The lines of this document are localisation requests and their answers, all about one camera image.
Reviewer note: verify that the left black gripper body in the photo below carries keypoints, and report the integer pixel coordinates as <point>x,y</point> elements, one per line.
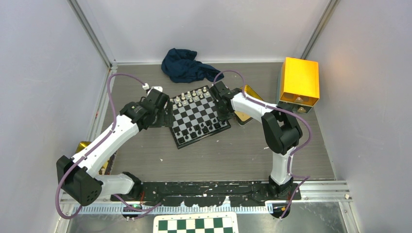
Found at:
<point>163,120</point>

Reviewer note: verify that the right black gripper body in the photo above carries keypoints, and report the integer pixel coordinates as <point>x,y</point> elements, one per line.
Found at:
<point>222,114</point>

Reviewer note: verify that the black white chess board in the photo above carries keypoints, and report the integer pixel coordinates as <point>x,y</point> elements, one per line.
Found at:
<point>195,117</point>

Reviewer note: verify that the orange drawer box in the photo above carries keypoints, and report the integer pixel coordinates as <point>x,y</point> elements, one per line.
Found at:
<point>298,84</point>

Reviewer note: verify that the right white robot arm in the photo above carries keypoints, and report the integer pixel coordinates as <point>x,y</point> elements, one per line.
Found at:
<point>281,130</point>

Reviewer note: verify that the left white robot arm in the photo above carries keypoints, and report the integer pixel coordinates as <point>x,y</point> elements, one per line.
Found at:
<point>79,175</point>

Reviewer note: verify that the gold tin with white pieces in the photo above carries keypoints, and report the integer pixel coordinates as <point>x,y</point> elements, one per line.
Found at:
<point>107,167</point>

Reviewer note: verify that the green white checker board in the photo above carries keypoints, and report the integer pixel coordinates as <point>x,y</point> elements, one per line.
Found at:
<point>217,222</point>

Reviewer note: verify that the dark blue cloth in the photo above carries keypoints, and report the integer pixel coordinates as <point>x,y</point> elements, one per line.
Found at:
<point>181,67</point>

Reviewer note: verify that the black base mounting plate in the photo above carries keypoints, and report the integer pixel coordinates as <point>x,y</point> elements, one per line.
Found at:
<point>208,194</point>

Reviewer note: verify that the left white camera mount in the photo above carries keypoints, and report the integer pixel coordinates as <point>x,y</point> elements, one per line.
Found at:
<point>149,88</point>

